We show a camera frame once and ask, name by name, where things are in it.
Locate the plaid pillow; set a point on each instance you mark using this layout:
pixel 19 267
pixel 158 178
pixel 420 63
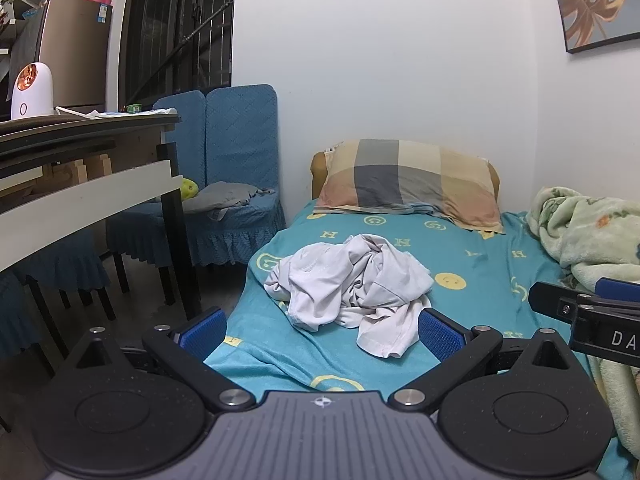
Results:
pixel 400 180

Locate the white humidifier with orange light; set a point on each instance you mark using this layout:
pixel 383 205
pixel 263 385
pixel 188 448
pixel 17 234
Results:
pixel 32 100

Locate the white papers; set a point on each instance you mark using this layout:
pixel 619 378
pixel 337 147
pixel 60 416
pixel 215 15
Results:
pixel 115 114

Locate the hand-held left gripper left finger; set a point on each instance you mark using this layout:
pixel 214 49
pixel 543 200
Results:
pixel 202 332

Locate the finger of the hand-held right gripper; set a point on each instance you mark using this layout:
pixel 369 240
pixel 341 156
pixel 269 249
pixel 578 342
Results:
pixel 620 290
pixel 552 301

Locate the yellow-green plush toy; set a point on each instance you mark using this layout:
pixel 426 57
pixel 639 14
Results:
pixel 190 189

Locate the pale green fleece blanket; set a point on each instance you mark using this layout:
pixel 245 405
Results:
pixel 590 230

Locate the grey cloth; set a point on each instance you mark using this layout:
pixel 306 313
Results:
pixel 220 197

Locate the dark barred window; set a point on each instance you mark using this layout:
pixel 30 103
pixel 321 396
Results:
pixel 175 30

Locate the dining table with black legs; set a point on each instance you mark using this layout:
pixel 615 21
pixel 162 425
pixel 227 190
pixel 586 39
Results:
pixel 75 195

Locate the beige refrigerator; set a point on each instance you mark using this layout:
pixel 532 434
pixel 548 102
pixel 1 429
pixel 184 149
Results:
pixel 75 50

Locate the brown cushion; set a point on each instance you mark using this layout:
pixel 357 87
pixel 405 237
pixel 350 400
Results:
pixel 319 175

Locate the framed gold leaf picture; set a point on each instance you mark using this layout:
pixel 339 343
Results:
pixel 595 5

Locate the white shirt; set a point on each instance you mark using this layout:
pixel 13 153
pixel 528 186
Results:
pixel 325 275

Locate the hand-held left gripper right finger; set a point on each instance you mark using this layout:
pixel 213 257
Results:
pixel 442 335

